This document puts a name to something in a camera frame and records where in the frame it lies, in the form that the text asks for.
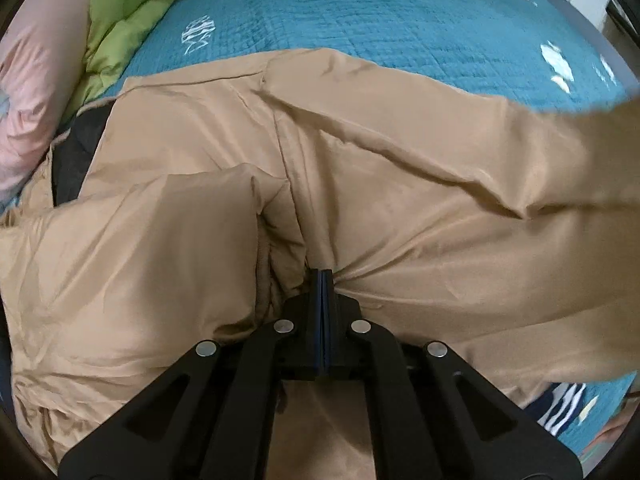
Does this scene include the tan jacket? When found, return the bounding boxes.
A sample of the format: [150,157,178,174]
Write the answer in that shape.
[0,48,640,480]

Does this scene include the teal patterned blanket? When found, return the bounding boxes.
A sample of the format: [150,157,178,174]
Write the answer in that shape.
[0,0,640,466]

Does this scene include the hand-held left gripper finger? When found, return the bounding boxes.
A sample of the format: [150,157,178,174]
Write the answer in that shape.
[59,269,326,480]
[325,269,584,480]

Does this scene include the green quilt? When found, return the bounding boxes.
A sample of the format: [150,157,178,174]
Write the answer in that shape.
[62,0,201,123]

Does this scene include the pink quilt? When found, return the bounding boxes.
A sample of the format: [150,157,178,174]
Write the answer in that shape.
[0,0,93,206]

